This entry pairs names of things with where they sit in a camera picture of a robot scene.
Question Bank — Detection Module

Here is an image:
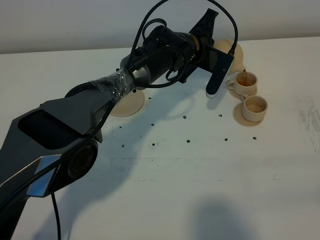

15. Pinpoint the beige ceramic teapot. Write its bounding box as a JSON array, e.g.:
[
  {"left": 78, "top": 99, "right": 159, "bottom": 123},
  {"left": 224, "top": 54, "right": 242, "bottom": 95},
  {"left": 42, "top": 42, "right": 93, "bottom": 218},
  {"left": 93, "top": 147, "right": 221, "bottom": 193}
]
[{"left": 213, "top": 39, "right": 246, "bottom": 76}]

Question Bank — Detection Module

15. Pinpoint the beige teacup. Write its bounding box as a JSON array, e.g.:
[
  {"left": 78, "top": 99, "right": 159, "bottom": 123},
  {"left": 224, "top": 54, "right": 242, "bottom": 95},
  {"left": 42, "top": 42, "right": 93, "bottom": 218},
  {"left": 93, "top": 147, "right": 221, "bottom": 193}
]
[
  {"left": 241, "top": 94, "right": 268, "bottom": 123},
  {"left": 226, "top": 71, "right": 258, "bottom": 96}
]

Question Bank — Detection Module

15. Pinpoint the beige near saucer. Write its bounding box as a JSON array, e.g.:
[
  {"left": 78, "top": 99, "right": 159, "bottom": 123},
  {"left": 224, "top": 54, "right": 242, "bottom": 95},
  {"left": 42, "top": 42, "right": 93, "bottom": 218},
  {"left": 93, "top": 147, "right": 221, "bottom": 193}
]
[{"left": 232, "top": 103, "right": 263, "bottom": 127}]

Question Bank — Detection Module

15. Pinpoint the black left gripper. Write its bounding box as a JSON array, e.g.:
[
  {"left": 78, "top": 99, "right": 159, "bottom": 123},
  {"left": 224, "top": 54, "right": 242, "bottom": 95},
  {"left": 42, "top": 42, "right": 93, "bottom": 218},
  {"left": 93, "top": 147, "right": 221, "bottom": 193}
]
[{"left": 178, "top": 8, "right": 218, "bottom": 84}]

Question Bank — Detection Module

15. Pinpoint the beige far teacup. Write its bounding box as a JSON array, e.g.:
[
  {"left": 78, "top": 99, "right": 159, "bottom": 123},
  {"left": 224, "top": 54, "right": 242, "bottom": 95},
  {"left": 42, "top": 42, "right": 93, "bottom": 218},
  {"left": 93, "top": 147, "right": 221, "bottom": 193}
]
[{"left": 226, "top": 71, "right": 258, "bottom": 96}]

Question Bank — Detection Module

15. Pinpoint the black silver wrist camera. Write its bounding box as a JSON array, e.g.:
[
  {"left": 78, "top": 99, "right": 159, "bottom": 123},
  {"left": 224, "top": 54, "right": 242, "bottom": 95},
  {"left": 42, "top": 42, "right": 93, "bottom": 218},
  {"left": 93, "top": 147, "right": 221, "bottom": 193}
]
[{"left": 198, "top": 46, "right": 234, "bottom": 98}]

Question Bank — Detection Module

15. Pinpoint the beige teapot saucer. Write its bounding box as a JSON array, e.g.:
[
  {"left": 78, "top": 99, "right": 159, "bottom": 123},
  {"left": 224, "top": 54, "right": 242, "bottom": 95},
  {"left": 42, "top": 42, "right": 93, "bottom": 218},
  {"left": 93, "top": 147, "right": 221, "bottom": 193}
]
[{"left": 110, "top": 90, "right": 145, "bottom": 117}]

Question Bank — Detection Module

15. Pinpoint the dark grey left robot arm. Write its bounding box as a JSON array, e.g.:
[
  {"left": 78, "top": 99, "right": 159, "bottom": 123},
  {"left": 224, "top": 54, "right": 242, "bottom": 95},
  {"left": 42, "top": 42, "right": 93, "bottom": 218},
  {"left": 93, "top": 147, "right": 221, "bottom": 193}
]
[{"left": 0, "top": 9, "right": 218, "bottom": 240}]

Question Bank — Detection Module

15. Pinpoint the beige far saucer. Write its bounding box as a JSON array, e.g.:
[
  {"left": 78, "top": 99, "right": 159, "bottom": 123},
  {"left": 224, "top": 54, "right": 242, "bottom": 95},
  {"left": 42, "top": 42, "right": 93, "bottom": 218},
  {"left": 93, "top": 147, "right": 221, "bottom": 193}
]
[{"left": 228, "top": 87, "right": 258, "bottom": 100}]

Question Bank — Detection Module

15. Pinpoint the beige near teacup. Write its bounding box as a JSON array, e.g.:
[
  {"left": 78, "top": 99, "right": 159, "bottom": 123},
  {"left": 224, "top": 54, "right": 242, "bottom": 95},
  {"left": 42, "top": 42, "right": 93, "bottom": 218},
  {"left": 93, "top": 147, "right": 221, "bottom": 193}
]
[{"left": 241, "top": 94, "right": 268, "bottom": 123}]

